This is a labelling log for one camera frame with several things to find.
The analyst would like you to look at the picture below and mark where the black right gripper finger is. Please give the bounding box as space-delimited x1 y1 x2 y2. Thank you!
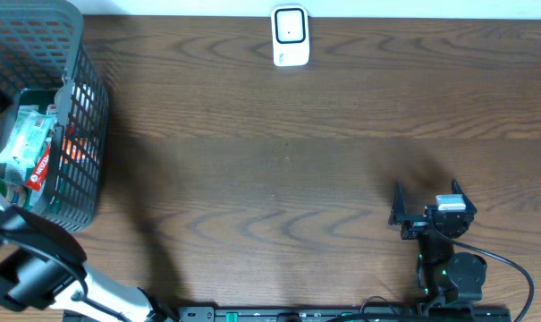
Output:
391 182 407 216
451 179 471 207

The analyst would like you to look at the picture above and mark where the red coffee stick sachet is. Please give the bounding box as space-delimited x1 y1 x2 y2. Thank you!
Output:
24 144 51 191

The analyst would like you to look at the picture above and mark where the light teal snack packet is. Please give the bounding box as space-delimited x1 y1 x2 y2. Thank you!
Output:
0 105 57 168

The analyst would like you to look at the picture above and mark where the grey plastic mesh basket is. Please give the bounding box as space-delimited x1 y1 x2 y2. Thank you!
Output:
0 1 110 232

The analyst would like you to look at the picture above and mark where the green white tape bag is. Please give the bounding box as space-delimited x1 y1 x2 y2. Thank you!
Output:
19 89 57 114

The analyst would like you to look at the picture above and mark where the green lid jar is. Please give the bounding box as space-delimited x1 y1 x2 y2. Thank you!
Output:
0 179 30 209

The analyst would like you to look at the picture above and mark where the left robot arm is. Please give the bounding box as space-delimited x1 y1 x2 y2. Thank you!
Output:
0 194 180 321

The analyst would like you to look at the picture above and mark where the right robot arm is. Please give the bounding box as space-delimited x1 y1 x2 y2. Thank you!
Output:
388 180 487 314

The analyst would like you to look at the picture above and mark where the white barcode scanner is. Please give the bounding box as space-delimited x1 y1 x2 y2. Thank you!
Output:
271 4 310 67

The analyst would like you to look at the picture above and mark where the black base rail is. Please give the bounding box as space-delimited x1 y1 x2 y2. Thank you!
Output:
175 305 511 322

